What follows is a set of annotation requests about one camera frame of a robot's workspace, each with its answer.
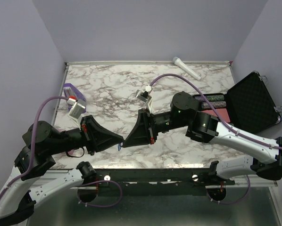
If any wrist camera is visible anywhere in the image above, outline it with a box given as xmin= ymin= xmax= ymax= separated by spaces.
xmin=135 ymin=85 xmax=153 ymax=113
xmin=66 ymin=96 xmax=86 ymax=127

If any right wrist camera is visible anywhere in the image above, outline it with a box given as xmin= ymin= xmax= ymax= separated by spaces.
xmin=135 ymin=85 xmax=153 ymax=113

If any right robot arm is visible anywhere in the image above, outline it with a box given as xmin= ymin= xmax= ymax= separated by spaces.
xmin=122 ymin=91 xmax=282 ymax=185

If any pink card deck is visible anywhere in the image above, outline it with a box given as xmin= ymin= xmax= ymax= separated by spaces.
xmin=203 ymin=108 xmax=231 ymax=123

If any purple metronome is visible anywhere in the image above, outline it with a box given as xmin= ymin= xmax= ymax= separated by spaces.
xmin=63 ymin=83 xmax=86 ymax=102

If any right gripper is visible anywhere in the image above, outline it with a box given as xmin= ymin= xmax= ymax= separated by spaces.
xmin=123 ymin=108 xmax=189 ymax=147

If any blue key tag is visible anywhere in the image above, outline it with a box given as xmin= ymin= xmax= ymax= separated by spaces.
xmin=117 ymin=143 xmax=123 ymax=151

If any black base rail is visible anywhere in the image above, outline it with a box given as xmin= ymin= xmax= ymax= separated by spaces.
xmin=67 ymin=161 xmax=236 ymax=197

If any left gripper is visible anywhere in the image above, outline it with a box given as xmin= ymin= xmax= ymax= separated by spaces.
xmin=48 ymin=115 xmax=125 ymax=155

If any white microphone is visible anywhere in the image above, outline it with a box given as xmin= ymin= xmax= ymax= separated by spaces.
xmin=173 ymin=57 xmax=201 ymax=81

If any black poker chip case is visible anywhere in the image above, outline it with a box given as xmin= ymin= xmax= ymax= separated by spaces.
xmin=205 ymin=71 xmax=282 ymax=134

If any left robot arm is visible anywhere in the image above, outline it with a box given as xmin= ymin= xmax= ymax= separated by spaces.
xmin=0 ymin=115 xmax=124 ymax=226

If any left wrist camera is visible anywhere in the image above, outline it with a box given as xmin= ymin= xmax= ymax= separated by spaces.
xmin=66 ymin=96 xmax=86 ymax=127

